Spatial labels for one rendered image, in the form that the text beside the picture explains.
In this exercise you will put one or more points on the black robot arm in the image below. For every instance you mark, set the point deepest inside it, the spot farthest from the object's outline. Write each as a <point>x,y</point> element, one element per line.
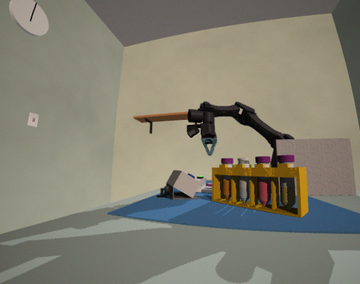
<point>248,117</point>

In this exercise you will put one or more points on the blue flat mat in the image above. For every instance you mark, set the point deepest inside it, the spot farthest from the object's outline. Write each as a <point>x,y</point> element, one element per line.
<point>322,217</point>

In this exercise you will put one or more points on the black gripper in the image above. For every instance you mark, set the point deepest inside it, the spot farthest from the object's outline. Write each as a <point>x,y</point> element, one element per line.
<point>209,138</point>

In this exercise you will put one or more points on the grey key desk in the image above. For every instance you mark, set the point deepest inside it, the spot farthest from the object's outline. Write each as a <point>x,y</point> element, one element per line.
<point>182,181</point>

